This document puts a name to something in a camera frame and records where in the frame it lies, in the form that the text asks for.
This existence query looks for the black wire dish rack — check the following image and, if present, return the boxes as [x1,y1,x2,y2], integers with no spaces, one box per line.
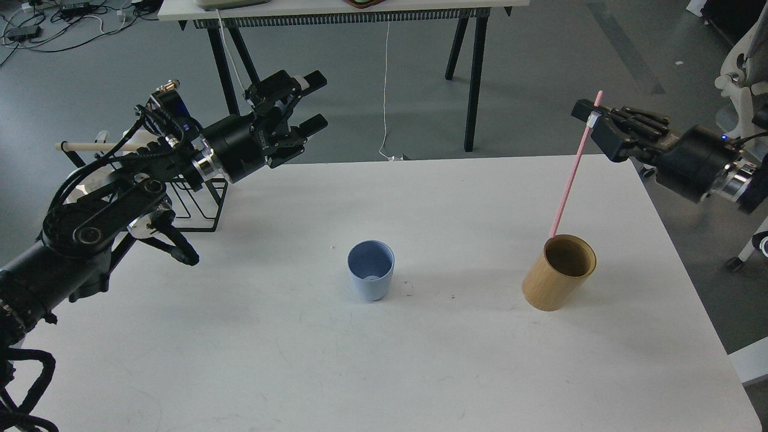
[54,130,229,232]

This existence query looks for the white background table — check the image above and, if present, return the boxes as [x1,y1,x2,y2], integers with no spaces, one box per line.
[157,1,529,153]

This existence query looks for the black floor cables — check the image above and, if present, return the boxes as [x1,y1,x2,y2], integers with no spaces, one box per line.
[0,0,163,65]

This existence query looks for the white hanging cable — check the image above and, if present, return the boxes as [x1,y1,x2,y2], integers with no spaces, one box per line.
[379,20,404,161]

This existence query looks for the white office chair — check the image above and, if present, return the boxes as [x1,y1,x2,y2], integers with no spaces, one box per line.
[714,9,766,163]

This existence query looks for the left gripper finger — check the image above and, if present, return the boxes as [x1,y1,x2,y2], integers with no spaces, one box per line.
[265,114,328,169]
[244,70,327,121]

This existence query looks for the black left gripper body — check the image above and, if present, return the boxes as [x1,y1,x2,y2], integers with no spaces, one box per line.
[201,114,281,183]

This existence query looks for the pink chopstick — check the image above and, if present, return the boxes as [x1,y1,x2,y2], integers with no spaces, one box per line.
[548,110,601,238]

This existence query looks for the white cable with plug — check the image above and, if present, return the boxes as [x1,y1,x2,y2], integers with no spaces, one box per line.
[215,8,268,142]

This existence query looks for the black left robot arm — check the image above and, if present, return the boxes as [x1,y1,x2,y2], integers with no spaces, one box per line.
[1,70,328,431]

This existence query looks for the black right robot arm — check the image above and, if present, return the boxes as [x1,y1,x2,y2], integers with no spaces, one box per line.
[571,99,767,214]

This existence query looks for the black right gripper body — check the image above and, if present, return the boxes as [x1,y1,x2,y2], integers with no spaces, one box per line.
[637,126,740,203]

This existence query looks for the blue plastic cup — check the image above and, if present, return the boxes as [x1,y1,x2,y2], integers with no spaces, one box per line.
[347,239,395,302]

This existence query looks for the bamboo cylinder holder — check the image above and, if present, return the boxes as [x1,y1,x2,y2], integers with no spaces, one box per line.
[522,233,597,311]

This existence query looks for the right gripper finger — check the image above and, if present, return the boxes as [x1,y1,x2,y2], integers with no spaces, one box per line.
[609,107,681,148]
[571,99,653,163]

